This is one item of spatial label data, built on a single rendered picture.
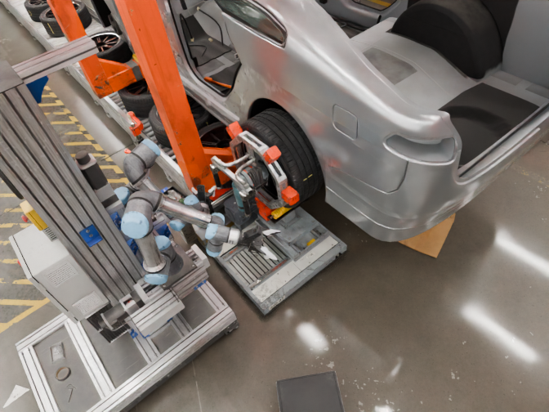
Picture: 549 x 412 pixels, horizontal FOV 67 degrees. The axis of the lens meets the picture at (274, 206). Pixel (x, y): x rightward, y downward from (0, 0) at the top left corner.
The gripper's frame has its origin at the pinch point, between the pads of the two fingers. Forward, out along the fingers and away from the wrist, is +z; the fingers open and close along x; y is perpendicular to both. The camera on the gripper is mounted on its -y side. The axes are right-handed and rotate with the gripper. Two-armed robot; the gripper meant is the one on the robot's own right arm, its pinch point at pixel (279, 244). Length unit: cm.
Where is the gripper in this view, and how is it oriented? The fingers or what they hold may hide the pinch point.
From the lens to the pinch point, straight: 199.8
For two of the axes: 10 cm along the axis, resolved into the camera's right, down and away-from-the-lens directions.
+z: 9.6, 2.3, 1.3
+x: -1.2, 8.3, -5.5
